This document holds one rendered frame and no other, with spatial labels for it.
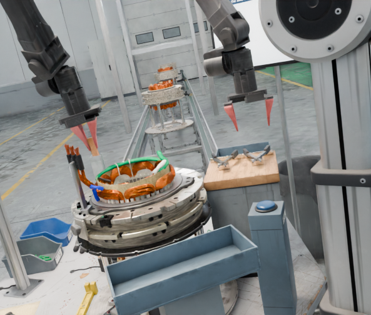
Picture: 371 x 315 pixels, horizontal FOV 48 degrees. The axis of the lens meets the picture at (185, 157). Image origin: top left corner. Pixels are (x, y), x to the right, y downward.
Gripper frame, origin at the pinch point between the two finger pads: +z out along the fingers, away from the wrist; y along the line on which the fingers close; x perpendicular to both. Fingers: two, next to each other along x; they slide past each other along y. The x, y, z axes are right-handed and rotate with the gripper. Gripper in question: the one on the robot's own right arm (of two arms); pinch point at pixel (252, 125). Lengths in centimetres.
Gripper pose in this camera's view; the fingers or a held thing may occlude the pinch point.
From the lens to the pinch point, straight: 112.7
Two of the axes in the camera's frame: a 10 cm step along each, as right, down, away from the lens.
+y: -9.7, 1.7, 1.9
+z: 2.1, 9.5, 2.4
